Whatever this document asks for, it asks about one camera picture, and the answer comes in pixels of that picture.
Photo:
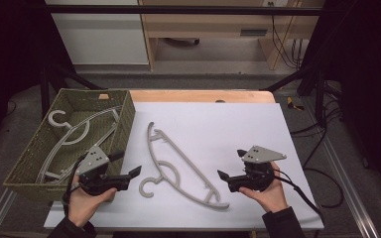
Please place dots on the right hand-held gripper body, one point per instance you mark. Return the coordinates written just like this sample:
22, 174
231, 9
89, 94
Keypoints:
263, 154

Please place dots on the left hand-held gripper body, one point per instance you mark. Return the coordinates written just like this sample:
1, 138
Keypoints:
94, 158

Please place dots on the grey plastic clothes hanger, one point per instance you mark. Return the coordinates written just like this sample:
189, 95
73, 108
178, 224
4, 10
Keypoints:
59, 146
50, 118
141, 189

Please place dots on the green woven basket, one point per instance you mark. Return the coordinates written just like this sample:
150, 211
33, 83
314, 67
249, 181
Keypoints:
26, 162

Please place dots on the person's right hand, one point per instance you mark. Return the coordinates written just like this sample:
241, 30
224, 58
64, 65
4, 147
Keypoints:
271, 198

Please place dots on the person's left hand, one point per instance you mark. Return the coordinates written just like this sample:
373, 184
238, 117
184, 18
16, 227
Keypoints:
82, 206

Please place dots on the yellow and black tool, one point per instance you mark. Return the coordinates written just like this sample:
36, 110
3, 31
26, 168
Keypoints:
291, 104

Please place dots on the black metal stand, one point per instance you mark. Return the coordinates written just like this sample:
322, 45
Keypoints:
319, 95
44, 92

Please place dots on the white cabinet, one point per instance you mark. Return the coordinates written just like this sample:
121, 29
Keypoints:
102, 36

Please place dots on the light wooden desk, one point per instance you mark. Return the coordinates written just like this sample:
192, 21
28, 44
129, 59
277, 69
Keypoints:
205, 24

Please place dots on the black curtain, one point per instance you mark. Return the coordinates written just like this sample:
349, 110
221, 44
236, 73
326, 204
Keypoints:
10, 49
370, 66

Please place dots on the black horizontal frame bar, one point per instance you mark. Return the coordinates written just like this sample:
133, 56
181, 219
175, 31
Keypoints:
178, 10

